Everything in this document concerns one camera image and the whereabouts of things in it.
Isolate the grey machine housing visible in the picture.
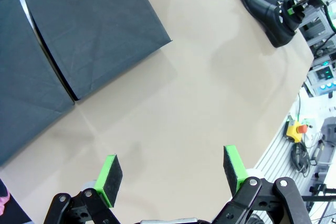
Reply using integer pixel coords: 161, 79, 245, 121
319, 118, 336, 162

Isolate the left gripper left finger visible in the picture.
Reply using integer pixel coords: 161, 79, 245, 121
43, 154, 124, 224

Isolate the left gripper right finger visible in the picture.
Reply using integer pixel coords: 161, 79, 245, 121
211, 144, 313, 224

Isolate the red and dark clothing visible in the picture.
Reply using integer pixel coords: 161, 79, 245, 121
0, 178, 34, 224

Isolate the grooved aluminium base plate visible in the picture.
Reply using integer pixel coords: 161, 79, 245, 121
254, 115, 316, 190

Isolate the electronics box with green lights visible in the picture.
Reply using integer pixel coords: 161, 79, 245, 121
307, 60, 336, 98

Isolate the aluminium profile frame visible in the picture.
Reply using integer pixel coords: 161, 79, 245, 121
299, 5, 336, 49

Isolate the black cable bundle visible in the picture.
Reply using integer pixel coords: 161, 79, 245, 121
290, 142, 314, 179

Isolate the yellow emergency stop button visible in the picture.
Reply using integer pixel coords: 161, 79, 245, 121
285, 120, 308, 144

